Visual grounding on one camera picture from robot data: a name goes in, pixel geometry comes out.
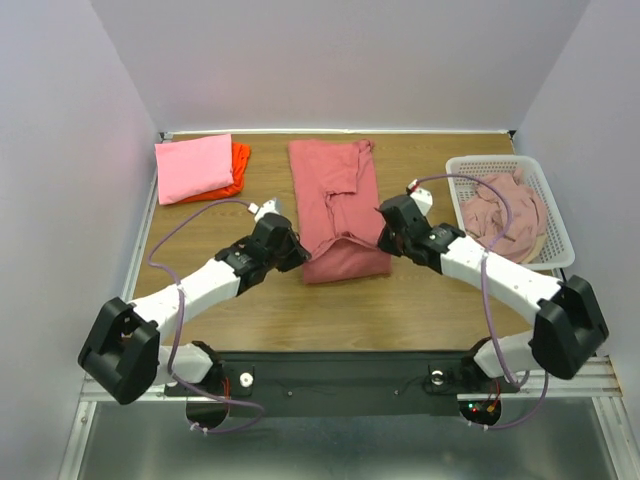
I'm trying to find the dusty red t shirt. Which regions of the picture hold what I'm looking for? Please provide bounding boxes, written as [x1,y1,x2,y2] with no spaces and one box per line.
[288,139,392,285]

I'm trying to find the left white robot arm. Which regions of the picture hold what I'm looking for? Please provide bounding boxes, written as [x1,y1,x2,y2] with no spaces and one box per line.
[78,212,310,405]

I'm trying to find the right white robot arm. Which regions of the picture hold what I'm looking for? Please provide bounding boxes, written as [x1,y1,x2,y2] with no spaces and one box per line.
[378,194,609,390]

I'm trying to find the pale pink clothes in basket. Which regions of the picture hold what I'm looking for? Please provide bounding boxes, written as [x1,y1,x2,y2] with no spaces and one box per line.
[461,169,548,264]

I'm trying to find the folded orange t shirt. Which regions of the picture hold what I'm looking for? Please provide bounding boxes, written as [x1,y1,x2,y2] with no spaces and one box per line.
[179,142,251,204]

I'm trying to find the folded light pink t shirt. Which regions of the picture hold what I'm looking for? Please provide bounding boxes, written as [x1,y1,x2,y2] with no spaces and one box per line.
[155,134,233,205]

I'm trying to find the white plastic laundry basket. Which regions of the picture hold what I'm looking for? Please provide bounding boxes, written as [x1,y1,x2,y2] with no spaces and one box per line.
[445,154,575,271]

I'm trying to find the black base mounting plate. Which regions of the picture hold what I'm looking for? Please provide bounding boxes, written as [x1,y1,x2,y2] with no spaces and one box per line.
[164,349,521,419]

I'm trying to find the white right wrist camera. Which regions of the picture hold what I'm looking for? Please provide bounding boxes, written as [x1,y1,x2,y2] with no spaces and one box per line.
[406,179,433,217]

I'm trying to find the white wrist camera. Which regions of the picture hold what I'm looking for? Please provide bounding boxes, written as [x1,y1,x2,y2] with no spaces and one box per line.
[406,179,433,217]
[247,198,281,222]

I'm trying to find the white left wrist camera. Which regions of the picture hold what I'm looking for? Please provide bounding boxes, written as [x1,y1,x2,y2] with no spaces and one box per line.
[247,198,281,222]

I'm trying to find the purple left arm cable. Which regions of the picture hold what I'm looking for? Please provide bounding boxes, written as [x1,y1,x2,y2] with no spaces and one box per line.
[148,198,266,435]

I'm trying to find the aluminium frame rail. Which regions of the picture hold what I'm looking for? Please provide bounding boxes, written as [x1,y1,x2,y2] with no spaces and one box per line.
[57,144,624,480]

